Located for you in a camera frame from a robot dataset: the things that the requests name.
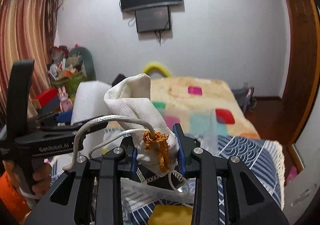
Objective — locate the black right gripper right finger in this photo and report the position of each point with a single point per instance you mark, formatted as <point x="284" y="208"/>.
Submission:
<point x="238" y="186"/>

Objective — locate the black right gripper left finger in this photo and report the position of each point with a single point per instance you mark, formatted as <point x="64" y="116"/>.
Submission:
<point x="92" y="187"/>

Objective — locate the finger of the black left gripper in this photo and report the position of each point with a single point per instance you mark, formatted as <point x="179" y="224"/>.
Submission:
<point x="53" y="118"/>
<point x="74" y="128"/>

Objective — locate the white foam block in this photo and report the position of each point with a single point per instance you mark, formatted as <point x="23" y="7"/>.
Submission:
<point x="89" y="104"/>

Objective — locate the white drawstring cloth pouch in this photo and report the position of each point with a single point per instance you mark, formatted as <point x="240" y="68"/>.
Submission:
<point x="157" y="149"/>

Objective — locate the left hand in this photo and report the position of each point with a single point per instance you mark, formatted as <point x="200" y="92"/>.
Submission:
<point x="41" y="177"/>

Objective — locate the pink bunny toy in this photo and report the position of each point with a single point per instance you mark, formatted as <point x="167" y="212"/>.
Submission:
<point x="65" y="102"/>

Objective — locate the red box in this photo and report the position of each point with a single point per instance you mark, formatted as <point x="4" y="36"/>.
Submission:
<point x="44" y="98"/>

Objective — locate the green cardboard box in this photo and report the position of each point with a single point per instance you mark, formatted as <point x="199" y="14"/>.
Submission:
<point x="70" y="83"/>

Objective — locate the blue white patterned tablecloth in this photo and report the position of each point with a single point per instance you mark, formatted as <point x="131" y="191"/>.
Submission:
<point x="240" y="185"/>

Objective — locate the black clothing pile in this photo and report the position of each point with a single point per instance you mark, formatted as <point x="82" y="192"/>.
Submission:
<point x="119" y="78"/>

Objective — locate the grey green plush pillow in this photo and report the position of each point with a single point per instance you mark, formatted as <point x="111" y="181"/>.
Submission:
<point x="86" y="61"/>

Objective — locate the yellow sponge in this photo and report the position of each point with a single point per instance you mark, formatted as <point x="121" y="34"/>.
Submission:
<point x="171" y="215"/>

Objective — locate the clear plastic storage box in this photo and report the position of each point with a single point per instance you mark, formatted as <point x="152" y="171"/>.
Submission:
<point x="141" y="189"/>

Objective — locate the striped red curtain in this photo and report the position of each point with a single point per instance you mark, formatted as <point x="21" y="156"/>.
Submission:
<point x="28" y="29"/>

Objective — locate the small dark wall monitor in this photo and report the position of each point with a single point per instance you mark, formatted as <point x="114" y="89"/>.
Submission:
<point x="153" y="19"/>

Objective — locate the brown wooden door frame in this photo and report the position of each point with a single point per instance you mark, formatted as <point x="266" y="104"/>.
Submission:
<point x="302" y="81"/>

